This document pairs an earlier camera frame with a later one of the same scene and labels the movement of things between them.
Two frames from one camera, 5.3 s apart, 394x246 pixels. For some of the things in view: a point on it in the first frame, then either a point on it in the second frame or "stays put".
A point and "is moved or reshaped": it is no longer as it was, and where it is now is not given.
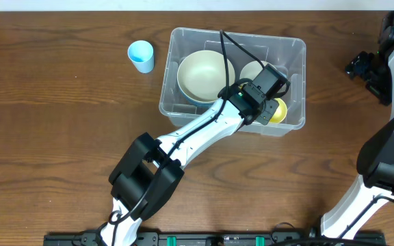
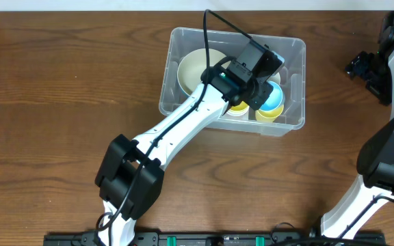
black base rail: [83, 238] stays put
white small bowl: [252, 70] is moved or reshaped
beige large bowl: [202, 74] stays put
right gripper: [360, 65] stays put
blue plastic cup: [141, 55] → [275, 98]
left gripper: [267, 112] → [262, 94]
